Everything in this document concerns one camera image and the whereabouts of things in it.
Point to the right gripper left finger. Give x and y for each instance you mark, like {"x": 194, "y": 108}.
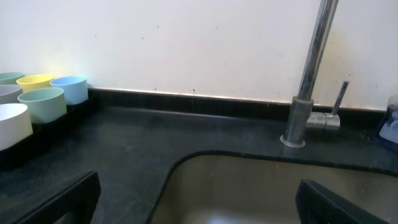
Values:
{"x": 81, "y": 193}

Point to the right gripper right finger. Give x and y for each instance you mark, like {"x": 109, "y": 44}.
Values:
{"x": 320, "y": 208}

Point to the white cup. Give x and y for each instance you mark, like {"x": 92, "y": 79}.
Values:
{"x": 14, "y": 130}

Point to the black tray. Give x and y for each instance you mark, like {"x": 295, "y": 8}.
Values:
{"x": 53, "y": 133}

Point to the steel sink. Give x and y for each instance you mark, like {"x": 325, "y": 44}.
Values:
{"x": 248, "y": 193}

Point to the steel tap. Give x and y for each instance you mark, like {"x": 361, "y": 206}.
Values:
{"x": 297, "y": 121}

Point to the green cup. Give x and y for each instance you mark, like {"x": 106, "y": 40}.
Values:
{"x": 9, "y": 77}
{"x": 43, "y": 109}

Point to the blue cup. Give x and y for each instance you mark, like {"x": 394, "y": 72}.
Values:
{"x": 73, "y": 91}

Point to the blue soap bottle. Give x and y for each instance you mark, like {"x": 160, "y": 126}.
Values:
{"x": 390, "y": 130}

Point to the yellow cup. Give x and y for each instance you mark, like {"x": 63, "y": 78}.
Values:
{"x": 34, "y": 81}

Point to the grey cup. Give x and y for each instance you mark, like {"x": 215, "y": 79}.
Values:
{"x": 7, "y": 95}

